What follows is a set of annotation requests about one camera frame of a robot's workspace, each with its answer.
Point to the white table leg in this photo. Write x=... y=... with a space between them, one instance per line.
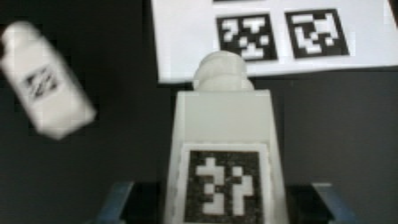
x=43 y=81
x=224 y=183

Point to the paper sheet with markers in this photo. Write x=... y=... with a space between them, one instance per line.
x=291 y=35

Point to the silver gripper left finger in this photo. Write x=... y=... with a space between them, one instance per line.
x=112 y=209

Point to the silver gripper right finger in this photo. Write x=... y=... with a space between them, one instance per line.
x=341 y=213

